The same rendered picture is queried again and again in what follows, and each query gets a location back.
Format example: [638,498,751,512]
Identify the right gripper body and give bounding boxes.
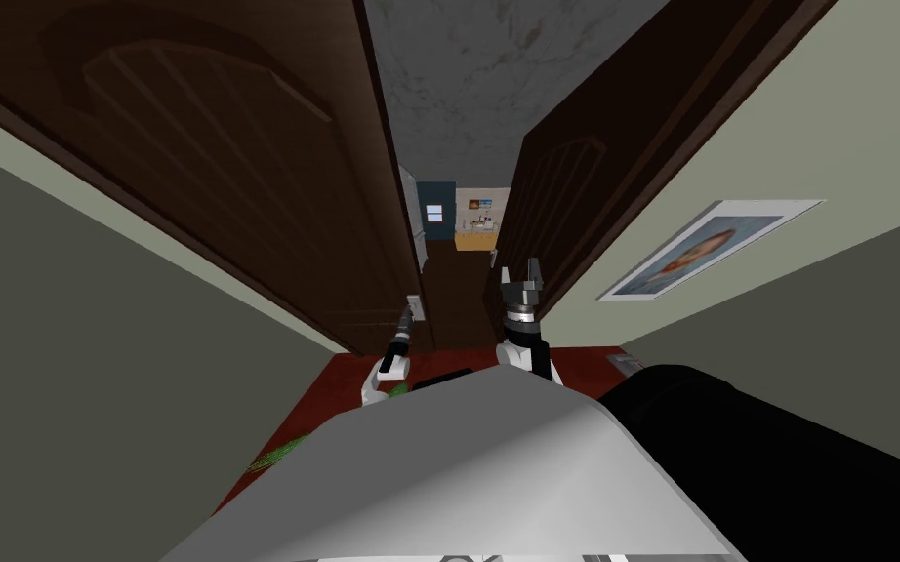
[500,279,544,315]

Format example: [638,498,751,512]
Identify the yellow table with items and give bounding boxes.
[453,218,499,254]

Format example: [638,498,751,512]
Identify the dark brown door leaf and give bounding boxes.
[482,0,839,346]
[0,0,437,357]

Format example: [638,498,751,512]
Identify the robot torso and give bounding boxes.
[156,364,750,562]

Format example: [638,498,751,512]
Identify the white framed portrait picture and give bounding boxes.
[595,198,827,303]

